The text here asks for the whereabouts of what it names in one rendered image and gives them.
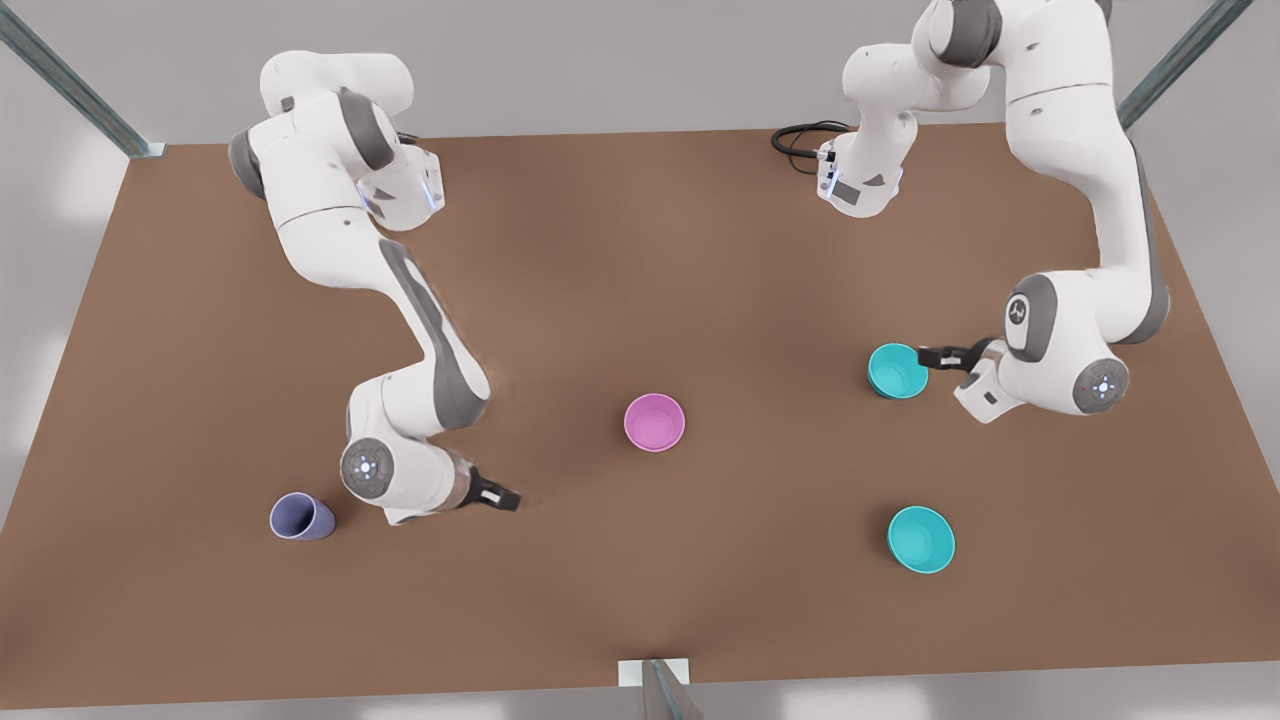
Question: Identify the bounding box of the large teal blue bowl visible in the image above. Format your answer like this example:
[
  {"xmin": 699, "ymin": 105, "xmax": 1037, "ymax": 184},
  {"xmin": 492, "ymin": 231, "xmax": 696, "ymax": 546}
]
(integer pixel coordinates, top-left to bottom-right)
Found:
[{"xmin": 887, "ymin": 505, "xmax": 956, "ymax": 575}]

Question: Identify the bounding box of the purple cup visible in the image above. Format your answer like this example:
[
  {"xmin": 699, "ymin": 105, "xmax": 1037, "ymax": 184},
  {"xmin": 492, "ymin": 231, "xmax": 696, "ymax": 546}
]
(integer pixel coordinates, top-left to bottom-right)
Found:
[{"xmin": 269, "ymin": 492, "xmax": 337, "ymax": 542}]

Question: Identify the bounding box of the black cable loop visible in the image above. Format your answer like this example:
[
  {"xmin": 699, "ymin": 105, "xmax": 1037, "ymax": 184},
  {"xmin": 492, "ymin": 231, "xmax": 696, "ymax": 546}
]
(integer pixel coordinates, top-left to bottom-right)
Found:
[{"xmin": 771, "ymin": 121, "xmax": 851, "ymax": 178}]

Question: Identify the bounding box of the silver frame post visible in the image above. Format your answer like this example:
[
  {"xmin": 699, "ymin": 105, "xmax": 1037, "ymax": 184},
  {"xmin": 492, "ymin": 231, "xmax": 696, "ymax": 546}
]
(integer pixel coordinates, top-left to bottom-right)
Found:
[
  {"xmin": 618, "ymin": 658, "xmax": 704, "ymax": 720},
  {"xmin": 1117, "ymin": 0, "xmax": 1257, "ymax": 132},
  {"xmin": 0, "ymin": 5, "xmax": 165, "ymax": 160}
]

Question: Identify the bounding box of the pink bowl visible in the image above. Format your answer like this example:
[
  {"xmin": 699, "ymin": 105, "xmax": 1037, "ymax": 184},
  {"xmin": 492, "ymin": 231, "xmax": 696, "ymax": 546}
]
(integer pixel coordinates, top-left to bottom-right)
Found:
[{"xmin": 624, "ymin": 393, "xmax": 687, "ymax": 453}]

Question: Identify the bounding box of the small teal blue bowl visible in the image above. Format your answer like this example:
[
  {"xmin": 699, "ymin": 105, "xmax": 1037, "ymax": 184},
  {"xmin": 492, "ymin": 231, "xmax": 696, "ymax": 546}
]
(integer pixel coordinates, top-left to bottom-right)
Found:
[{"xmin": 867, "ymin": 343, "xmax": 930, "ymax": 401}]

